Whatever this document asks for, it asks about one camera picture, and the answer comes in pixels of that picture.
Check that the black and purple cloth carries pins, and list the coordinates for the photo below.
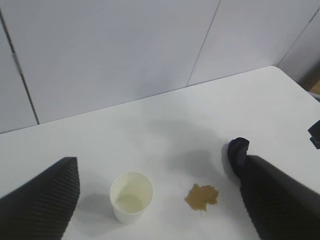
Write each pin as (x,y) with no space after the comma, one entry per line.
(236,155)

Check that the white paper cup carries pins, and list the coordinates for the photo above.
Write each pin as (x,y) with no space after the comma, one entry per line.
(131,197)

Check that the brown liquid spill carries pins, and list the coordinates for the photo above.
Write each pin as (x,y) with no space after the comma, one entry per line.
(201,198)

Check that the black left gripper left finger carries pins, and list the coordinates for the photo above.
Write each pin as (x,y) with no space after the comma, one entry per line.
(40,200)

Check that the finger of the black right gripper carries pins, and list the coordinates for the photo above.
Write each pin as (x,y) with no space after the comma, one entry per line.
(315,132)

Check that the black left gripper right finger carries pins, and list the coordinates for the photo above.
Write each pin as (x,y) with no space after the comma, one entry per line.
(280,200)

